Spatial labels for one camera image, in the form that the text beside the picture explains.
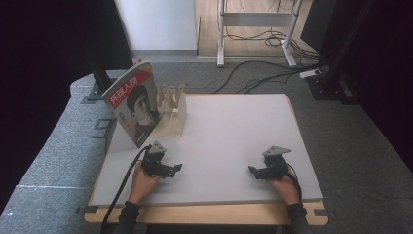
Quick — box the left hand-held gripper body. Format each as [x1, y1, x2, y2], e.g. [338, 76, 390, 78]
[140, 140, 173, 178]

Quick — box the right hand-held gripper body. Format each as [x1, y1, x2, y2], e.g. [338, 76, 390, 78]
[261, 144, 292, 180]

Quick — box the clear acrylic file rack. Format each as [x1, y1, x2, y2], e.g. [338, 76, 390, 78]
[152, 83, 188, 138]

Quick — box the magazine with face cover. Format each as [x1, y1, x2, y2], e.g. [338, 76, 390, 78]
[101, 58, 163, 149]

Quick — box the person's left hand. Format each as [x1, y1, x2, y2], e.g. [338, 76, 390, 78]
[128, 162, 163, 206]

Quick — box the person's right hand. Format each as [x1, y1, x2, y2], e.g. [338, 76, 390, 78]
[267, 174, 302, 207]

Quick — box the white power strip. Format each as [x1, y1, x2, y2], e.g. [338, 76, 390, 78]
[298, 68, 323, 80]

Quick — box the black stand with base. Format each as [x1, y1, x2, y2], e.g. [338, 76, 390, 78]
[305, 0, 378, 102]

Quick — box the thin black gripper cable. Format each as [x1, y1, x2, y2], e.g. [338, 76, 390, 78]
[284, 162, 304, 203]

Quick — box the thick black gripper cable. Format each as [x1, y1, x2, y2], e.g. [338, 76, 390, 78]
[99, 144, 153, 234]

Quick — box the black floor cable bundle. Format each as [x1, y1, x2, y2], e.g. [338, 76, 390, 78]
[212, 27, 325, 96]

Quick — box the black metal stand post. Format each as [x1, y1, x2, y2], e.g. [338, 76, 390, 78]
[85, 57, 114, 102]

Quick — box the white metal desk frame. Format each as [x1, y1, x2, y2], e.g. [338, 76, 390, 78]
[216, 0, 304, 68]

